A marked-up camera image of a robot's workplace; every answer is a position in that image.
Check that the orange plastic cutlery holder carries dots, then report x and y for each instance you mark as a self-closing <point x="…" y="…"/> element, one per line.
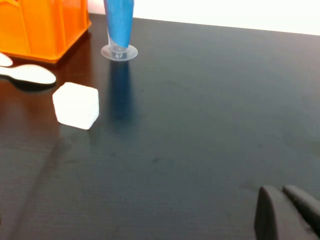
<point x="42" y="27"/>

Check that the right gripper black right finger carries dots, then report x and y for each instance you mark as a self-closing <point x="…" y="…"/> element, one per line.
<point x="310" y="210"/>

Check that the pink plastic spoon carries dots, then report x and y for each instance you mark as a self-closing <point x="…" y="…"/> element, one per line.
<point x="4" y="60"/>

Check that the clear cone cup blue paper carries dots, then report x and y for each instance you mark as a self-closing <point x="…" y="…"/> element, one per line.
<point x="120" y="25"/>

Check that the white foam cube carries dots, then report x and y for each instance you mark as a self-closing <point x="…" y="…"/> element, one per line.
<point x="75" y="106"/>

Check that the mint green plastic spoon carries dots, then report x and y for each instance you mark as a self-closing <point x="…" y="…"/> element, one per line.
<point x="30" y="75"/>

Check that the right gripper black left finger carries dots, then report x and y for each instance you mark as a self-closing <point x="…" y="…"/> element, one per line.
<point x="275" y="217"/>

